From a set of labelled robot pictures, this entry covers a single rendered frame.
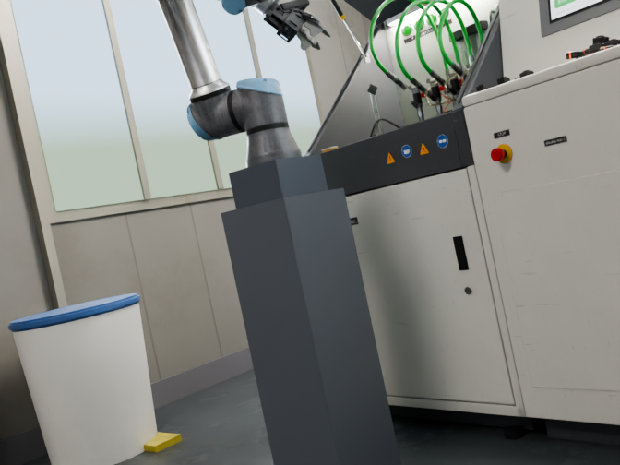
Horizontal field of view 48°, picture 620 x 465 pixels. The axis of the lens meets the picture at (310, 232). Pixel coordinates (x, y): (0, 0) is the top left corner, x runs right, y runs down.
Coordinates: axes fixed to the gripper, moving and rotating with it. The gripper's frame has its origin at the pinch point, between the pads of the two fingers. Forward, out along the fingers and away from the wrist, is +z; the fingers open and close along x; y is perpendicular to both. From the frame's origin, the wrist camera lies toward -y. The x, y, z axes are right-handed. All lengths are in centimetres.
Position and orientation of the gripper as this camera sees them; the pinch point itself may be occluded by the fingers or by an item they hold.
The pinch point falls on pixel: (323, 39)
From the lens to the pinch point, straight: 236.2
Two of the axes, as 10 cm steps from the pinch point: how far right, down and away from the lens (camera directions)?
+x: 4.2, -3.0, -8.6
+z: 8.1, 5.5, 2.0
